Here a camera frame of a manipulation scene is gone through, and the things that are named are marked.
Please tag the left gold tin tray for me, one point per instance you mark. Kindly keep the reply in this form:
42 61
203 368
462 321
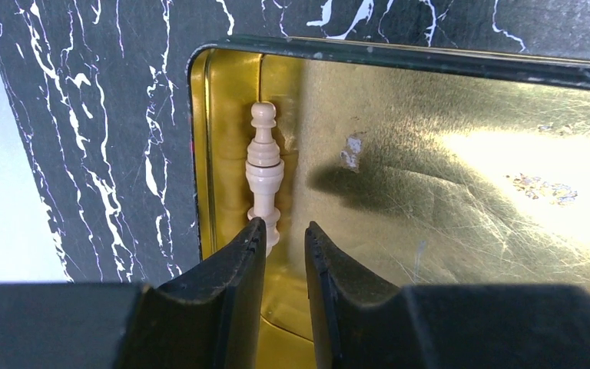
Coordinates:
426 165

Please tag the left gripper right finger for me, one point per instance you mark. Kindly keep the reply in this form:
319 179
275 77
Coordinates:
361 320

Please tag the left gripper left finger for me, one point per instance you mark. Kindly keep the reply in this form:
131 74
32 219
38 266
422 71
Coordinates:
208 317

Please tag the white chess piece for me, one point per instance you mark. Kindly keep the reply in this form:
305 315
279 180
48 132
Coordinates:
264 170

